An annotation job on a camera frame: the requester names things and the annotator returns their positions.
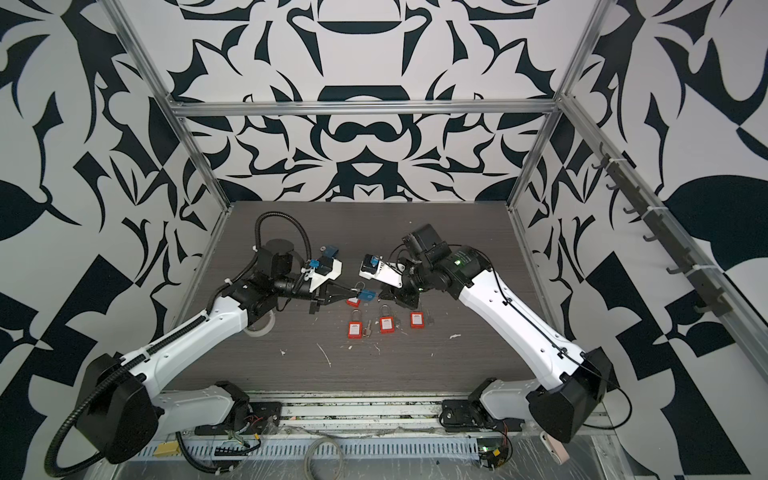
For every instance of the blue padlock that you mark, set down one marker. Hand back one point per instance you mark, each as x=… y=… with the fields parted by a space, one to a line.
x=366 y=295
x=330 y=251

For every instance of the aluminium frame crossbar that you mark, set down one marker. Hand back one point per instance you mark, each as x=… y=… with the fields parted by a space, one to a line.
x=370 y=107

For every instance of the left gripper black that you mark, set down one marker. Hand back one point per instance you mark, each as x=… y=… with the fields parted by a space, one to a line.
x=327 y=295

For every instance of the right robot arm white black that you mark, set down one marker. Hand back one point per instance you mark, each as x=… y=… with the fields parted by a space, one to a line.
x=569 y=382

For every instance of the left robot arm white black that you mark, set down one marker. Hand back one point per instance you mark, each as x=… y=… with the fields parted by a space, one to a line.
x=122 y=403

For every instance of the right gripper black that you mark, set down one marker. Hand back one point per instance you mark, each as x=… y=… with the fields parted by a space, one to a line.
x=400 y=295

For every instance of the yellow connector block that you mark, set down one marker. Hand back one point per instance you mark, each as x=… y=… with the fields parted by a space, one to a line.
x=167 y=449

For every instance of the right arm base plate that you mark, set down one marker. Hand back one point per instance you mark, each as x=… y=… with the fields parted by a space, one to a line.
x=470 y=416

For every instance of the red padlock front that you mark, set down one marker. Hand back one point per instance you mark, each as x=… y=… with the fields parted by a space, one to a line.
x=355 y=329

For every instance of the pink white clip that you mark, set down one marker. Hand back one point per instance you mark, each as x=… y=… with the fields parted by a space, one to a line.
x=555 y=448

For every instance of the small circuit board right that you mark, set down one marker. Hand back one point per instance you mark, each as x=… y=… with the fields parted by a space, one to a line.
x=494 y=453

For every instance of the grey hook rail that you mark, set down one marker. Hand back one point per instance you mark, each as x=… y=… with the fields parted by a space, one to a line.
x=665 y=230

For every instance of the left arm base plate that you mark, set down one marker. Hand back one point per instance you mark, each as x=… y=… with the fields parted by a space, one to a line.
x=245 y=418

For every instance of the tape roll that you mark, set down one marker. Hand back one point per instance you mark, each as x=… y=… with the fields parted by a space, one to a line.
x=261 y=327

